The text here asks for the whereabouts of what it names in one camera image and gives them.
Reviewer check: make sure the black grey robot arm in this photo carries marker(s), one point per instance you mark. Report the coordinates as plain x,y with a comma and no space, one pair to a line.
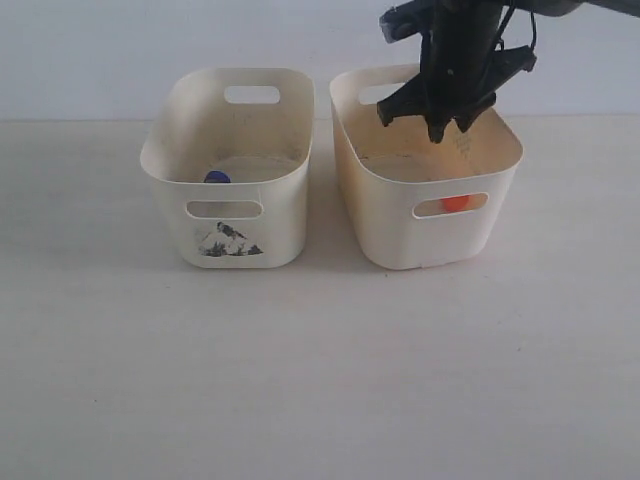
540,6

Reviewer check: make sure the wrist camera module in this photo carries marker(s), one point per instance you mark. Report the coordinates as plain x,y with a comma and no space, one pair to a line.
405,20

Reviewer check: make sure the orange capped marker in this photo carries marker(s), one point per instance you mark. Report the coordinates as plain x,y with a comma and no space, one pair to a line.
455,204

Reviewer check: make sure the blue capped marker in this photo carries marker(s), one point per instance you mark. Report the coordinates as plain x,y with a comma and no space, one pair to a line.
217,177

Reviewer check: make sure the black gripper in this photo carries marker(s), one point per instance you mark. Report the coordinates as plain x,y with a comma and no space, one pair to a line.
463,62

